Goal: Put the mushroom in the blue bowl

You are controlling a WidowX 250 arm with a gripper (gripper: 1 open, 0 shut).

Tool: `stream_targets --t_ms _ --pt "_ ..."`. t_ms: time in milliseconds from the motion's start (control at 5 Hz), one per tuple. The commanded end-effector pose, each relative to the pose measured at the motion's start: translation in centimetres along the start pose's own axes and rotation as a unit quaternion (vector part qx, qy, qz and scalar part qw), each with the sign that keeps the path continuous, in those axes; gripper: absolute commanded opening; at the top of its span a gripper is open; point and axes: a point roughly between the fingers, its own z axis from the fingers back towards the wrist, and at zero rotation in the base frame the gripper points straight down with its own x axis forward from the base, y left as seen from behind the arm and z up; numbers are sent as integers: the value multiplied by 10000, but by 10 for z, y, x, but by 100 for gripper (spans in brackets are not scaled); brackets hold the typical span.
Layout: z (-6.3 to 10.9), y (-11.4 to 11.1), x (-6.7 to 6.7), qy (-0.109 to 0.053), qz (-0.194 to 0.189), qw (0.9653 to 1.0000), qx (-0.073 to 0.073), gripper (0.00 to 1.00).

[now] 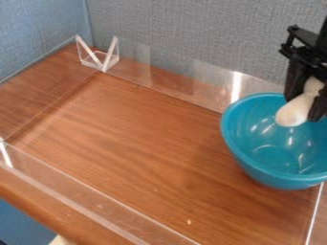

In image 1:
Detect clear acrylic barrier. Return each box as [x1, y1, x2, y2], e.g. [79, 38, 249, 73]
[0, 40, 327, 245]

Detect white toy mushroom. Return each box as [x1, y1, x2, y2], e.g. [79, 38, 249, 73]
[275, 77, 323, 127]

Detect blue plastic bowl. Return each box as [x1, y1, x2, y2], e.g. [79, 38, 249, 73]
[220, 93, 327, 190]

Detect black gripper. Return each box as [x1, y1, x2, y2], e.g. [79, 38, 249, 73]
[280, 16, 327, 123]

